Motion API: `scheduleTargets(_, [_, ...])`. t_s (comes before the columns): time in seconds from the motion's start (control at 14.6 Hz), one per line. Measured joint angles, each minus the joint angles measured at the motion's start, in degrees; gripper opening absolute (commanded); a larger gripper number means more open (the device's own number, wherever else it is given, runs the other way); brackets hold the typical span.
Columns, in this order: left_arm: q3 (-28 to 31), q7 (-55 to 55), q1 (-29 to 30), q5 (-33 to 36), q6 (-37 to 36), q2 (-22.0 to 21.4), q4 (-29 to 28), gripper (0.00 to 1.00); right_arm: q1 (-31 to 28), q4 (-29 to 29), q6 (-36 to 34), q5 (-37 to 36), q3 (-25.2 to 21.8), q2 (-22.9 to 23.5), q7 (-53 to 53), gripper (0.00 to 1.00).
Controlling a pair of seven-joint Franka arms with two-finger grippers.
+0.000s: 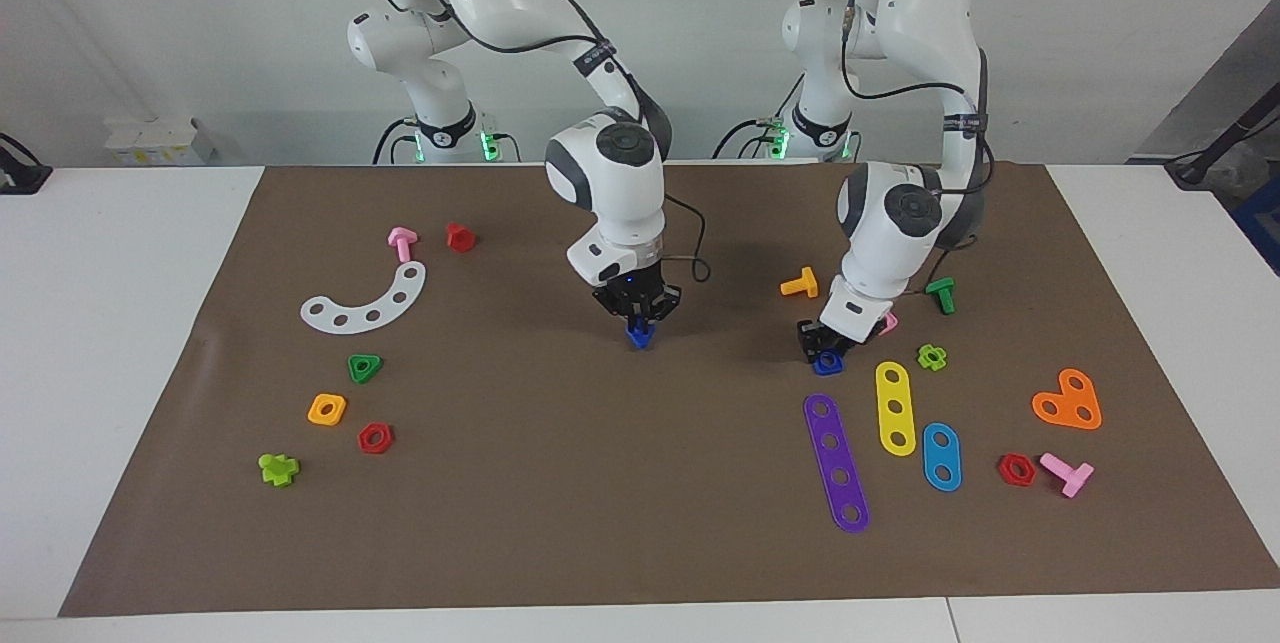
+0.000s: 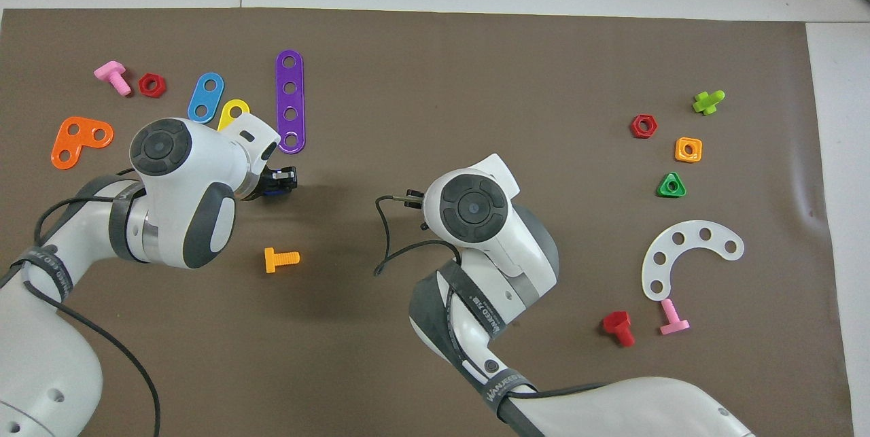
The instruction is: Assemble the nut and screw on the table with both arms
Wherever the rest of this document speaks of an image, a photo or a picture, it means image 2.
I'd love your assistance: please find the yellow three-hole plastic strip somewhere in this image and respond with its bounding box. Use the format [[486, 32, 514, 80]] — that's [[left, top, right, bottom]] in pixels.
[[216, 99, 251, 132]]

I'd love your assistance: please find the blue two-hole plastic strip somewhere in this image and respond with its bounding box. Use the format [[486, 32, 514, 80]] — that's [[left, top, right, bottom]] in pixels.
[[187, 72, 225, 124]]

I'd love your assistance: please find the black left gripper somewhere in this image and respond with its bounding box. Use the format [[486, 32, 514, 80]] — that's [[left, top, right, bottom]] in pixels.
[[238, 167, 298, 202]]

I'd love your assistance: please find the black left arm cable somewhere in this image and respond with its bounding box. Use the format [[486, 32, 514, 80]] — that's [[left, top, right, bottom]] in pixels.
[[0, 169, 161, 437]]

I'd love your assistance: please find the orange angled three-hole plate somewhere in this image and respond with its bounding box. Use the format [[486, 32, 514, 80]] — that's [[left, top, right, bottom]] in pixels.
[[51, 116, 114, 171]]

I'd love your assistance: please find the pink plastic screw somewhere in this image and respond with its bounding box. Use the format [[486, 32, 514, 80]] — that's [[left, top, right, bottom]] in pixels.
[[94, 60, 133, 97], [659, 298, 691, 336]]

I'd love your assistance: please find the purple four-hole plastic strip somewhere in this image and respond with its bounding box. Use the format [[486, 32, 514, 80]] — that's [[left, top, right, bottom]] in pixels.
[[275, 50, 307, 154]]

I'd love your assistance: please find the green triangular plastic nut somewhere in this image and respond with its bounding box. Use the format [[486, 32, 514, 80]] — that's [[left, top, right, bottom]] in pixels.
[[657, 172, 687, 198]]

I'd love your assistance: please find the orange plastic screw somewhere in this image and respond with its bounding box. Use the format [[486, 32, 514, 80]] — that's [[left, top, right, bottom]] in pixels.
[[264, 247, 300, 274]]

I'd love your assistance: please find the brown table mat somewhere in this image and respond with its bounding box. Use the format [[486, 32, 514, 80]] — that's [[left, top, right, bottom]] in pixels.
[[0, 7, 854, 437]]

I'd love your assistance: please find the white curved five-hole plate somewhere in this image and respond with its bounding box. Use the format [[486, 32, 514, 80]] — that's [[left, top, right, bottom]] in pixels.
[[641, 220, 745, 302]]

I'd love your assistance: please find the red hex-head plastic screw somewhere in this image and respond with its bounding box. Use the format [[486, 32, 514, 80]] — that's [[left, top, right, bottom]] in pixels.
[[602, 311, 636, 347]]

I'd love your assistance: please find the lime green cross screw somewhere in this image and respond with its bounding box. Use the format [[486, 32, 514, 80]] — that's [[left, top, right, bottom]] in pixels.
[[692, 90, 726, 116]]

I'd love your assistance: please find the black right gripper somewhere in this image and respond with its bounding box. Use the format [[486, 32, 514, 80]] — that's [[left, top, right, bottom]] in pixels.
[[406, 189, 430, 230]]

